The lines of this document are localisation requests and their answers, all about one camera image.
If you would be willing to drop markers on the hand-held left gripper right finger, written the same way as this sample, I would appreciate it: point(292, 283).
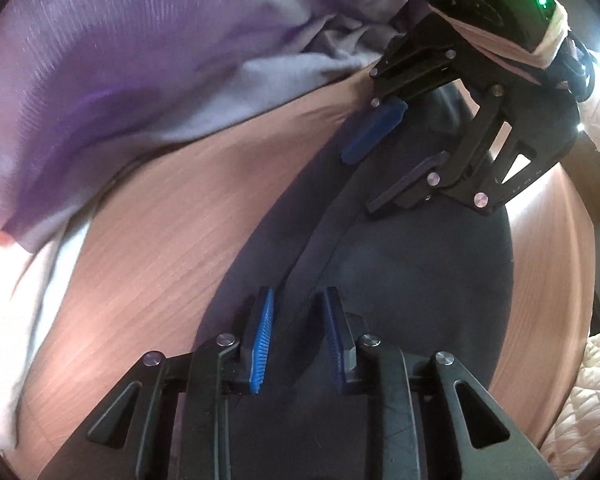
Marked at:
point(333, 342)

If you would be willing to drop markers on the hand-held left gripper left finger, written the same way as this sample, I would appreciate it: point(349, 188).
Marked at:
point(259, 342)

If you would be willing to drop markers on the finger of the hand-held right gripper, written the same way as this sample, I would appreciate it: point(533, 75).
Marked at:
point(472, 180)
point(375, 127)

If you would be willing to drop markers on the dark navy pants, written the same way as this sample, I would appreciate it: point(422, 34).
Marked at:
point(405, 280)

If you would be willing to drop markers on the white cloth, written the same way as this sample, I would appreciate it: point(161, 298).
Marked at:
point(35, 310)

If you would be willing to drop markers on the purple grey cloth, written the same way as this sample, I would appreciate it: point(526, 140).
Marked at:
point(145, 70)

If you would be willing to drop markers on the cream quilted cloth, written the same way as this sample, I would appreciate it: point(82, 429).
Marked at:
point(587, 390)

